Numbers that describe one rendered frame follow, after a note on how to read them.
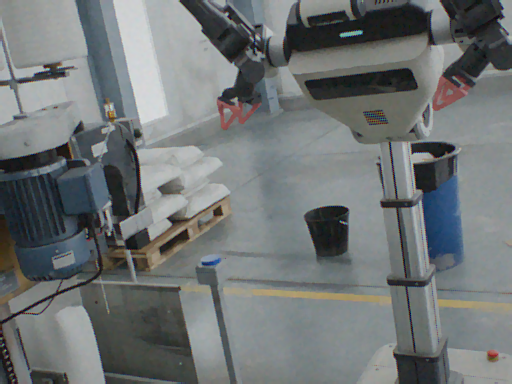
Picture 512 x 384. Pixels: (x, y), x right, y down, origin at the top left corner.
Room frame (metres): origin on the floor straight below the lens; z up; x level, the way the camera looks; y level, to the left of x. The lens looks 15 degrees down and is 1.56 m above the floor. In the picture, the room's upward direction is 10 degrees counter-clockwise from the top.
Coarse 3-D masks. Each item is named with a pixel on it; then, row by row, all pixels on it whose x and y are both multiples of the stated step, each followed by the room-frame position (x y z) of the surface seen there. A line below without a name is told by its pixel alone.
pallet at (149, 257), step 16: (208, 208) 5.09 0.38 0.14; (224, 208) 5.25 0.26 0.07; (176, 224) 4.81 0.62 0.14; (192, 224) 4.82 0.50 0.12; (208, 224) 5.06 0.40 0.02; (160, 240) 4.49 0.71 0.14; (192, 240) 4.78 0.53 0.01; (112, 256) 4.44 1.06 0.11; (144, 256) 4.31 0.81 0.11; (160, 256) 4.47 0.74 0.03
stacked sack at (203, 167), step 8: (200, 160) 5.27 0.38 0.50; (208, 160) 5.25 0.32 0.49; (216, 160) 5.29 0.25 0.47; (184, 168) 5.09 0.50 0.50; (192, 168) 5.05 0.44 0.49; (200, 168) 5.07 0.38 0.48; (208, 168) 5.15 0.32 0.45; (216, 168) 5.26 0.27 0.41; (184, 176) 4.87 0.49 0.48; (192, 176) 4.92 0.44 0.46; (200, 176) 5.02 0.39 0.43; (168, 184) 4.89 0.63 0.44; (176, 184) 4.86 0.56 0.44; (184, 184) 4.83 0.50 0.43; (192, 184) 4.92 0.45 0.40; (160, 192) 4.94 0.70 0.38; (168, 192) 4.91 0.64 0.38; (176, 192) 4.89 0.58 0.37
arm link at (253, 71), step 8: (240, 24) 1.71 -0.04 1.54; (248, 32) 1.70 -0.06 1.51; (216, 48) 1.71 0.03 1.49; (248, 48) 1.67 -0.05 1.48; (224, 56) 1.71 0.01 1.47; (232, 56) 1.74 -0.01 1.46; (240, 56) 1.67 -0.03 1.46; (248, 56) 1.63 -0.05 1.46; (256, 56) 1.67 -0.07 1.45; (240, 64) 1.63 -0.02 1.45; (248, 64) 1.63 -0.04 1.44; (256, 64) 1.63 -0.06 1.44; (248, 72) 1.63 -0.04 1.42; (256, 72) 1.63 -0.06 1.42; (264, 72) 1.63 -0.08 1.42; (248, 80) 1.64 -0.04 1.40; (256, 80) 1.64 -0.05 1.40
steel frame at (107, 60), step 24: (96, 0) 7.60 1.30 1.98; (240, 0) 10.39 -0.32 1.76; (96, 24) 7.64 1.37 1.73; (264, 24) 10.37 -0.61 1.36; (96, 48) 7.68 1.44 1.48; (120, 48) 7.58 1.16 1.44; (96, 72) 7.68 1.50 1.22; (120, 72) 7.50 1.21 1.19; (120, 96) 7.52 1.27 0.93; (264, 96) 10.32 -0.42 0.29; (144, 144) 7.61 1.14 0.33
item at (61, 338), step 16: (32, 288) 1.95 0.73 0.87; (48, 288) 1.92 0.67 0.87; (64, 288) 1.88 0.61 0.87; (16, 304) 1.98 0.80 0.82; (64, 304) 1.89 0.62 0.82; (80, 304) 1.86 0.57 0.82; (16, 320) 1.90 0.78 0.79; (32, 320) 1.86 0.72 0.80; (48, 320) 1.86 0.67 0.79; (64, 320) 1.86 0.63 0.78; (80, 320) 1.90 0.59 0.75; (32, 336) 1.86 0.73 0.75; (48, 336) 1.85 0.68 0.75; (64, 336) 1.84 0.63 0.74; (80, 336) 1.88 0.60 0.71; (32, 352) 1.88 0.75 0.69; (48, 352) 1.85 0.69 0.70; (64, 352) 1.84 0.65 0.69; (80, 352) 1.86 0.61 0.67; (96, 352) 1.92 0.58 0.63; (48, 368) 1.85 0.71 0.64; (64, 368) 1.84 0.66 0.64; (80, 368) 1.85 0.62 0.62; (96, 368) 1.90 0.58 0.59
